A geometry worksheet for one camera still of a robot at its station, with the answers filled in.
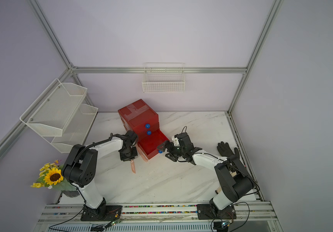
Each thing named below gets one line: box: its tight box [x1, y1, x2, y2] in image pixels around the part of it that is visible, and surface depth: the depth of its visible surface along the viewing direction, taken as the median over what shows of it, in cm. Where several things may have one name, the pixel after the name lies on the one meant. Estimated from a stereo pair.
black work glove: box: [216, 141, 243, 166], surface depth 97 cm
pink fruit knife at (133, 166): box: [130, 159, 137, 174], surface depth 92 cm
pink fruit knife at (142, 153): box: [135, 144, 149, 162], surface depth 97 cm
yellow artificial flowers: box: [30, 159, 77, 191], surface depth 61 cm
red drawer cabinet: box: [117, 98, 170, 160], surface depth 92 cm
